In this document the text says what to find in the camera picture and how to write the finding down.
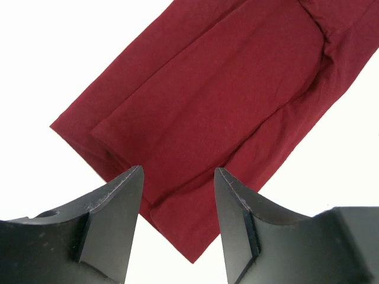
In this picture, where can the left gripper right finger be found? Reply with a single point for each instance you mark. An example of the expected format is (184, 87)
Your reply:
(265, 243)

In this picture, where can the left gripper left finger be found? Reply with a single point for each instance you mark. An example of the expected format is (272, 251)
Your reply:
(87, 240)

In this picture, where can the maroon t shirt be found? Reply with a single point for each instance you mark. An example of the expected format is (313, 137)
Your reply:
(208, 84)

